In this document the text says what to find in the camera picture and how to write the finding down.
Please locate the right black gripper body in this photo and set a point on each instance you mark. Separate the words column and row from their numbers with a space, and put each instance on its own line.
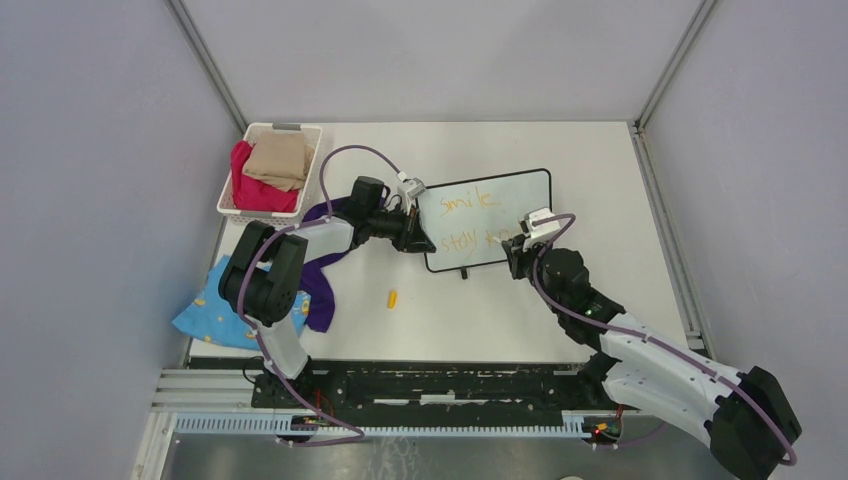
column 522, row 259

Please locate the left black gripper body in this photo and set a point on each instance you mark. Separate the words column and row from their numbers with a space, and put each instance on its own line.
column 404, row 216

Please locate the black framed whiteboard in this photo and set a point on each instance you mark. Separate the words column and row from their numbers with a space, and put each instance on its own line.
column 467, row 220

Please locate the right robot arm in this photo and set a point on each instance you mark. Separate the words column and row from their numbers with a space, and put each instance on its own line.
column 743, row 417

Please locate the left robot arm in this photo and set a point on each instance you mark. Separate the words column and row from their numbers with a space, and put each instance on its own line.
column 263, row 274

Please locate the purple cloth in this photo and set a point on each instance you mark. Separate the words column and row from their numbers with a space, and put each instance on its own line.
column 315, row 283

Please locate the beige cloth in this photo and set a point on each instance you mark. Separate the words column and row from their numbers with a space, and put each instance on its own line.
column 280, row 160

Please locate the white plastic basket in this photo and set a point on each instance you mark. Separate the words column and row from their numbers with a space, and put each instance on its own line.
column 307, row 195

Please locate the red cloth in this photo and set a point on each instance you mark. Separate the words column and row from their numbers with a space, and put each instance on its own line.
column 254, row 195

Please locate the blue patterned cloth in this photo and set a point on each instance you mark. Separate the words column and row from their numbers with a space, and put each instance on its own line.
column 211, row 319

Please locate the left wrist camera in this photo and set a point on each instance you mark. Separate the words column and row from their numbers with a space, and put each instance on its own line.
column 409, row 189

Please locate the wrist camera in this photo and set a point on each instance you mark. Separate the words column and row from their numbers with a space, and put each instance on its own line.
column 539, row 226
column 409, row 189

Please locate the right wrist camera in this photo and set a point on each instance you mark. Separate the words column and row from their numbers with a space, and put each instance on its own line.
column 539, row 226

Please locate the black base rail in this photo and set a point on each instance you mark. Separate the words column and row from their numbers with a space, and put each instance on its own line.
column 372, row 394

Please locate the white cable duct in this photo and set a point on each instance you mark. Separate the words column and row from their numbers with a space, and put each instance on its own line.
column 307, row 426

